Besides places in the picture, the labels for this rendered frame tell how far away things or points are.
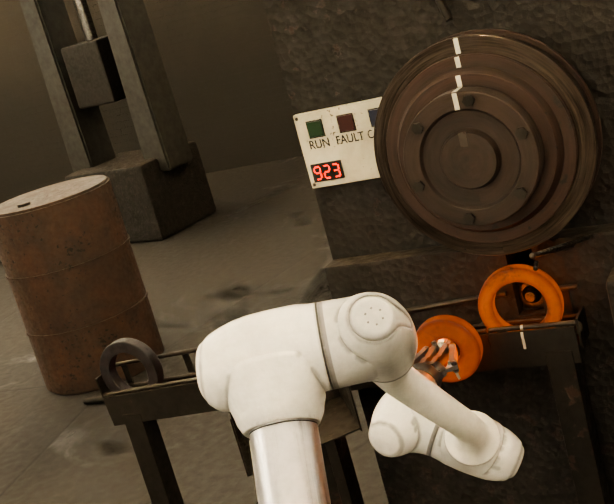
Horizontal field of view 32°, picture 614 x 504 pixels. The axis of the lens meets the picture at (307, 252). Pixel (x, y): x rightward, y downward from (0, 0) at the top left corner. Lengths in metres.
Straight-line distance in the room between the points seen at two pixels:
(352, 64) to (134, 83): 5.16
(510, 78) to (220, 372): 0.94
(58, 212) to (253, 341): 3.30
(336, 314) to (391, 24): 1.03
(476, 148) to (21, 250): 3.04
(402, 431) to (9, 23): 8.96
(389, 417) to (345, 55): 0.86
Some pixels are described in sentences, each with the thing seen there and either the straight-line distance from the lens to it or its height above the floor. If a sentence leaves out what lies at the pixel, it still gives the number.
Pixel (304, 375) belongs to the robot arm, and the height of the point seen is 1.03.
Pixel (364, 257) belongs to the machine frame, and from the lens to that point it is 2.58.
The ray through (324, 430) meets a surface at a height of 0.60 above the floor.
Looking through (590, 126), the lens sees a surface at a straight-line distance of 2.20.
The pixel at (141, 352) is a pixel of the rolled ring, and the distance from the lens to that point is 2.86.
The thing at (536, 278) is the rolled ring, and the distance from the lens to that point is 2.35.
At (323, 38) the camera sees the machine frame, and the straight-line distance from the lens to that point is 2.49.
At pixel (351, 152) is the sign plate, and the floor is 1.13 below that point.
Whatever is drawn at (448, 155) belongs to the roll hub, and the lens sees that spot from 2.19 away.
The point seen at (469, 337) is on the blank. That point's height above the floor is 0.72.
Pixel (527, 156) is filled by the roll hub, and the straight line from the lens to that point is 2.15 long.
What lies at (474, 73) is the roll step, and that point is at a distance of 2.19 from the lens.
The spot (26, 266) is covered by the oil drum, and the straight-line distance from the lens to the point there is 4.90.
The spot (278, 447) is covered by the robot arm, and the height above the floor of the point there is 0.95.
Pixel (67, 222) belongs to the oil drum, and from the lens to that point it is 4.81.
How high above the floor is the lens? 1.57
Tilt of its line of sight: 15 degrees down
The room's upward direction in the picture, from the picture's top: 16 degrees counter-clockwise
